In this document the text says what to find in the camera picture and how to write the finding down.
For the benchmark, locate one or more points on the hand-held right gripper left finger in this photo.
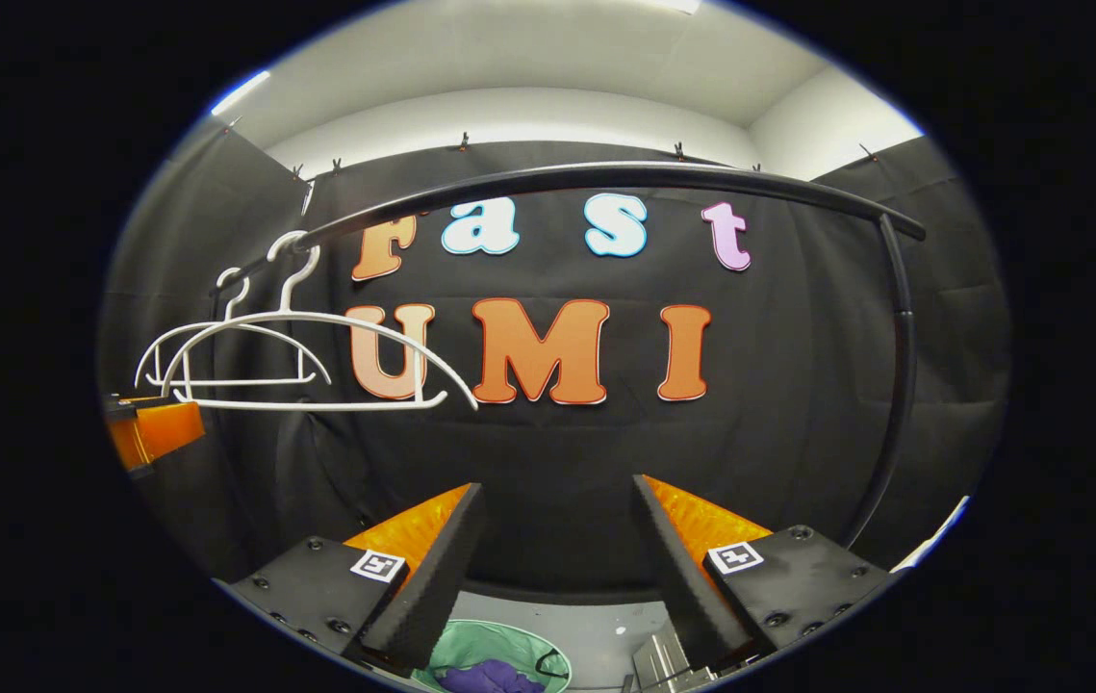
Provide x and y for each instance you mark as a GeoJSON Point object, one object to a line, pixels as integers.
{"type": "Point", "coordinates": [442, 568]}

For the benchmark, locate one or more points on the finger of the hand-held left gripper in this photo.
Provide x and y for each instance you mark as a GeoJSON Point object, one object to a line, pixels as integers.
{"type": "Point", "coordinates": [158, 433]}

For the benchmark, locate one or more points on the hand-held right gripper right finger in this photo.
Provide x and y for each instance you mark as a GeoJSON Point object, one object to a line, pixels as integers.
{"type": "Point", "coordinates": [677, 568]}

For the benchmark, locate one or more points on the green laundry hamper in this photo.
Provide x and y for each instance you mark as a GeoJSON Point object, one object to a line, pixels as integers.
{"type": "Point", "coordinates": [471, 643]}

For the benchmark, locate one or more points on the white plastic hanger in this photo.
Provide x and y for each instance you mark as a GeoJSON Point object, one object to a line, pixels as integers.
{"type": "Point", "coordinates": [317, 404]}
{"type": "Point", "coordinates": [259, 382]}

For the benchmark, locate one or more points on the black clothes rack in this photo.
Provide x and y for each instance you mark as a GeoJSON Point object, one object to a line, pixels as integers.
{"type": "Point", "coordinates": [605, 174]}

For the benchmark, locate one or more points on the white drawer cabinet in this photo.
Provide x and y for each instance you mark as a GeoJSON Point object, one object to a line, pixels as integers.
{"type": "Point", "coordinates": [663, 664]}

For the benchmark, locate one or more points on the black backdrop cloth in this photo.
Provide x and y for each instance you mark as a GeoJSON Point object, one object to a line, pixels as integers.
{"type": "Point", "coordinates": [798, 433]}

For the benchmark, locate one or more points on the rectangular ceiling light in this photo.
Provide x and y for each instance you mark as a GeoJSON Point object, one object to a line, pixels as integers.
{"type": "Point", "coordinates": [240, 92]}

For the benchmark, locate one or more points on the row of small backdrop clips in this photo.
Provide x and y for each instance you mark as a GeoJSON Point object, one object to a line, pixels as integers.
{"type": "Point", "coordinates": [463, 142]}

